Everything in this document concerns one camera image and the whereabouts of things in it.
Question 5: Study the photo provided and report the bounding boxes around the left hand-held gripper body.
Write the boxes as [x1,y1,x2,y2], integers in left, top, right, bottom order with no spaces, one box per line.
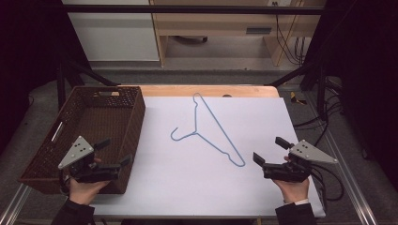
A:
[57,135,122,184]

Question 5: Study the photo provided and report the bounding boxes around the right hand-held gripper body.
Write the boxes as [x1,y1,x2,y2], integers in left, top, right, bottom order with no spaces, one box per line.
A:
[262,139,340,184]

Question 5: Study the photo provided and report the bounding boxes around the brown woven basket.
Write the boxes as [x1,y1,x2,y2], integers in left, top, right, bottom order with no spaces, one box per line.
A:
[18,85,146,195]

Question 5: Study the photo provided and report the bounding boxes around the blue wire clothes hanger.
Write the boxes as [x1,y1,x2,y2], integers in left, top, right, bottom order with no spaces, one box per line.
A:
[170,92,247,168]

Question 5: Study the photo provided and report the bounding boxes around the person's right hand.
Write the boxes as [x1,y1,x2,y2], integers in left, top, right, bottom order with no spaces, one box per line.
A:
[271,177,311,205]

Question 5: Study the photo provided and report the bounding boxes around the person's left hand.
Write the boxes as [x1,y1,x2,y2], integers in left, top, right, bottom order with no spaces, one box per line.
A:
[67,178,111,206]

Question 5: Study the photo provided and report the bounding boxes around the yellow and black tool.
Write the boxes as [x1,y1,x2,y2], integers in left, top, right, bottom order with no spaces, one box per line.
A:
[289,91,308,106]

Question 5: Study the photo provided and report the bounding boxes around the black metal stand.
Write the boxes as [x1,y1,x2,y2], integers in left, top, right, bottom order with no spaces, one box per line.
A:
[268,59,330,120]
[55,57,120,111]

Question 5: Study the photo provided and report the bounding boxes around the white table sheet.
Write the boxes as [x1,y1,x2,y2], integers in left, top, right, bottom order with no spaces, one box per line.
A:
[89,96,327,218]

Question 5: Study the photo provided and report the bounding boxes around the dark curtain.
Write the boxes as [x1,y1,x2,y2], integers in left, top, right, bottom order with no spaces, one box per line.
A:
[308,0,398,191]
[0,0,92,156]

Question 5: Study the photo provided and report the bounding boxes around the white cabinet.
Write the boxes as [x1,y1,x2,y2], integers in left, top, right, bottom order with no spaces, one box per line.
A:
[61,0,161,63]

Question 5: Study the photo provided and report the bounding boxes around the light wooden desk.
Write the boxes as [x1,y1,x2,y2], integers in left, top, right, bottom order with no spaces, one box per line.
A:
[149,0,327,68]

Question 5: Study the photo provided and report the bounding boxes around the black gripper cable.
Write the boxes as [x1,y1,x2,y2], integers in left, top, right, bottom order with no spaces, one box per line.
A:
[309,164,345,203]
[58,173,71,197]

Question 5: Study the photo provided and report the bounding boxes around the black floor cables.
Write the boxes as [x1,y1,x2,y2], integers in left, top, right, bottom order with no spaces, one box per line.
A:
[293,77,344,148]

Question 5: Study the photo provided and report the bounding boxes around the aluminium rail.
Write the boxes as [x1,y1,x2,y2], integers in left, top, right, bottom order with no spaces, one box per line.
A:
[0,183,33,225]
[303,92,380,225]

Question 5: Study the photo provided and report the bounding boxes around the hanging black cables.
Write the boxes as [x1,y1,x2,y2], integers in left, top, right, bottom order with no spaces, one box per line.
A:
[274,13,307,67]

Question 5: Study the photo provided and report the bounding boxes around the black horizontal frame bar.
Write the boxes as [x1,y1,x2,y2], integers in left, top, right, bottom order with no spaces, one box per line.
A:
[61,4,327,16]

